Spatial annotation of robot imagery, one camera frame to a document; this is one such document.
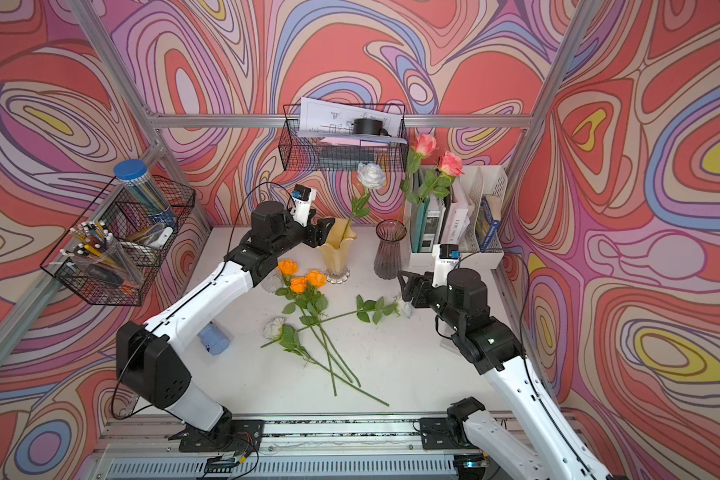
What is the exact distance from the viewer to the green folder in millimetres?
858

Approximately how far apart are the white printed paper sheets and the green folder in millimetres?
198

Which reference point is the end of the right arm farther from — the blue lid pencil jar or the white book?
the blue lid pencil jar

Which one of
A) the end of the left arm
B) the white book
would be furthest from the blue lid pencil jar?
the white book

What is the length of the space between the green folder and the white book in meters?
0.07

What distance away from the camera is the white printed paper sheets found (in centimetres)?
86

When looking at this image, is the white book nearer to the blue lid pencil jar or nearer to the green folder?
the green folder
